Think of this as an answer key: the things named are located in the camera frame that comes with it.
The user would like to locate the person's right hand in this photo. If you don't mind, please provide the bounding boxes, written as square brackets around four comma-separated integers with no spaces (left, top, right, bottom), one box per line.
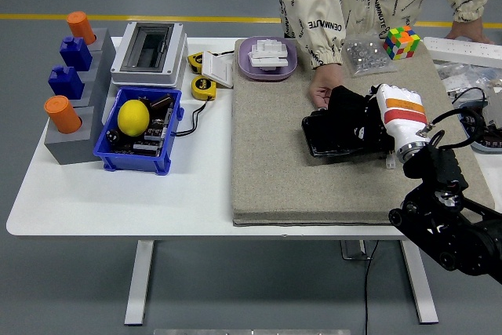
[307,64,348,109]

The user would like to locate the person's left hand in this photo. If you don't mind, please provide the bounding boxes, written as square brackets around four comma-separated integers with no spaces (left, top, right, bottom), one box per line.
[445,19,496,46]

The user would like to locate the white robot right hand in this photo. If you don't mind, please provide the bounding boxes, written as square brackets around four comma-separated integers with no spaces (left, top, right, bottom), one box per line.
[352,83,429,158]

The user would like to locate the black glossy panel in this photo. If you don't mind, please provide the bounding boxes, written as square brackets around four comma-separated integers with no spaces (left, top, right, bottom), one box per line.
[300,109,397,163]

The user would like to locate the white power strip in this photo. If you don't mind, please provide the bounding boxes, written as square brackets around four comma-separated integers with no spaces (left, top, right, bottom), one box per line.
[422,35,502,68]

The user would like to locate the clear plastic bags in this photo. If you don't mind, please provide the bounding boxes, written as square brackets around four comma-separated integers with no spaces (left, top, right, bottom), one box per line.
[433,59,502,96]

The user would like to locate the clear bag of metal nuts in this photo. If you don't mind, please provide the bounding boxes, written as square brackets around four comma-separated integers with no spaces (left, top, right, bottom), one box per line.
[343,32,398,78]

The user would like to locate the colourful puzzle cube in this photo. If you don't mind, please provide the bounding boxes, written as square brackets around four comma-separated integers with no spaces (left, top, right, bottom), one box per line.
[382,24,421,60]

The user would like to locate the purple dish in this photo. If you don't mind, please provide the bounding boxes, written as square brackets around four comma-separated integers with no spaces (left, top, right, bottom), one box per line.
[238,35,298,82]

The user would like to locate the grey metal block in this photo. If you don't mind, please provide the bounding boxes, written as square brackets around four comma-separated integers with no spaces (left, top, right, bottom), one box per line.
[484,86,502,130]

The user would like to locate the light blue dish of capacitors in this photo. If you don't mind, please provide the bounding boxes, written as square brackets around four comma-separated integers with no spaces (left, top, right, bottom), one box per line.
[457,100,502,154]

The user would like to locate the grey-brown mat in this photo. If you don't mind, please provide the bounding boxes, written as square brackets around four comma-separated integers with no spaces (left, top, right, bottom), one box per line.
[230,38,496,228]

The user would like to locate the large yellow tape measure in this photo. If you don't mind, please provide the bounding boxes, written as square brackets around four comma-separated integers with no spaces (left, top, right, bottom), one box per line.
[191,75,217,100]

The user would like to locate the small yellow tape measure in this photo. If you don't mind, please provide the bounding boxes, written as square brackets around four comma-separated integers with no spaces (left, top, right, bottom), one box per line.
[187,51,206,74]

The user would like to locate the brown cylindrical capacitor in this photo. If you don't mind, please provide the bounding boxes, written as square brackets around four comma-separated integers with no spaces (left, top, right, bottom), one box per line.
[151,93,175,111]

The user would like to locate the white table leg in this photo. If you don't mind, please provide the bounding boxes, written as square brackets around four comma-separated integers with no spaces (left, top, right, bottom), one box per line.
[399,239,439,325]
[124,239,155,327]

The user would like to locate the dark circuit board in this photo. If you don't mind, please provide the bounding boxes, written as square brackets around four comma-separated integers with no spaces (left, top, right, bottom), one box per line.
[107,105,176,155]

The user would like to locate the yellow lemon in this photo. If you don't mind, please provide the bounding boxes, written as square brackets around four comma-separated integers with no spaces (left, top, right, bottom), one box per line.
[117,99,151,138]

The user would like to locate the blue plastic bin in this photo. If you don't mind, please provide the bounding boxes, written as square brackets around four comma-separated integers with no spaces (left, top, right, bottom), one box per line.
[93,86,184,176]

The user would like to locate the blue plastic block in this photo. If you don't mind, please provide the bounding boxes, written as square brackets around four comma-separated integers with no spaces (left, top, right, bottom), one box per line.
[47,65,85,100]
[59,36,93,72]

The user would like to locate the orange cylinder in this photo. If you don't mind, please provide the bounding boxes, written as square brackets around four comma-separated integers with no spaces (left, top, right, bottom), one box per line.
[65,11,97,46]
[43,95,82,134]

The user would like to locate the grey stepped block holder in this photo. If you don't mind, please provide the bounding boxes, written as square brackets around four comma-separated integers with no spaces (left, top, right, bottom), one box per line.
[43,27,118,166]

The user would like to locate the black looped cable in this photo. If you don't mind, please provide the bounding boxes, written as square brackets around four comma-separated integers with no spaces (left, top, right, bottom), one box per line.
[450,86,488,107]

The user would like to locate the white switch parts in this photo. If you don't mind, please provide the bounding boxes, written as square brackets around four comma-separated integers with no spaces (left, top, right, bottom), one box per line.
[247,38,290,73]

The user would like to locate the white wall switch plate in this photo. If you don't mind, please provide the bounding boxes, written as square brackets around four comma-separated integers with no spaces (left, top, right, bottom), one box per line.
[201,52,235,89]

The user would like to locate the thin black cable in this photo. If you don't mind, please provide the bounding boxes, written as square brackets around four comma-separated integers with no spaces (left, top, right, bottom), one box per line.
[172,97,215,138]

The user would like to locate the metal bracket under table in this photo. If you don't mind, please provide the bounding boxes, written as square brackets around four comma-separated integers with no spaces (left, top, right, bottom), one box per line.
[339,239,372,261]

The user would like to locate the grey electrical enclosure box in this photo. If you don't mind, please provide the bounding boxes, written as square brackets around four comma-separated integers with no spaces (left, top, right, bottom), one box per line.
[109,21,188,89]

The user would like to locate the black floor cable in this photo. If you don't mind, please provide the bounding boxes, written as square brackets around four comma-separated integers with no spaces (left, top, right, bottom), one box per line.
[363,239,380,335]

